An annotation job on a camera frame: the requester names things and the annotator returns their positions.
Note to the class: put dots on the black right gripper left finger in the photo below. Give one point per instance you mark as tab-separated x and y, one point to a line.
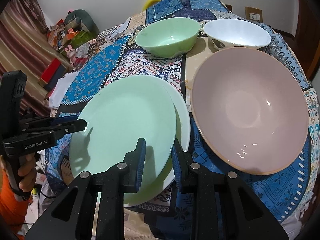
135	162

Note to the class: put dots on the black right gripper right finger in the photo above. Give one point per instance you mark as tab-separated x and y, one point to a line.
184	168

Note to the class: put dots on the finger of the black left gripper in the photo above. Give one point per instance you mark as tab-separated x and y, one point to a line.
59	126

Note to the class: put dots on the mint green plate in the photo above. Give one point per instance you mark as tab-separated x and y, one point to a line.
117	116

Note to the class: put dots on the large pink bowl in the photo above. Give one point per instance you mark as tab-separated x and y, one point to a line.
250	110

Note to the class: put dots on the green bowl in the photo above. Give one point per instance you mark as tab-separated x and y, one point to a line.
170	37

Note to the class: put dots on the white patterned bowl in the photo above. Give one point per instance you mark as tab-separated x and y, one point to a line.
229	33

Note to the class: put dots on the orange sleeve forearm left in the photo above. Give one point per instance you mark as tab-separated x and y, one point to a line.
13	212

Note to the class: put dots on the person's left hand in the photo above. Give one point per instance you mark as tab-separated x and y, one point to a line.
27	171

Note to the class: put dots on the white folded cloth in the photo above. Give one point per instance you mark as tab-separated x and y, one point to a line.
60	89

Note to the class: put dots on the red box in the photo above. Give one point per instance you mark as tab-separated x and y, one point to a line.
49	72

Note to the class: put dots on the pink bunny toy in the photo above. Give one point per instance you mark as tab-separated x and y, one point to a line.
70	53

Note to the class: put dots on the striped pink curtain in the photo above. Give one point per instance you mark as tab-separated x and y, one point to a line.
25	47

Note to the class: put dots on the patchwork patterned tablecloth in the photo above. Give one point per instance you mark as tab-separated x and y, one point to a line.
292	194

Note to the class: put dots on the green cardboard box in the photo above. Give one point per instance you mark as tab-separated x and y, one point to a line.
76	39

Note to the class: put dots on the yellow hoop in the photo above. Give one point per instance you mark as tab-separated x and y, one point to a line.
149	3

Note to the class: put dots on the small cardboard box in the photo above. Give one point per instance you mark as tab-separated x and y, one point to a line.
254	14

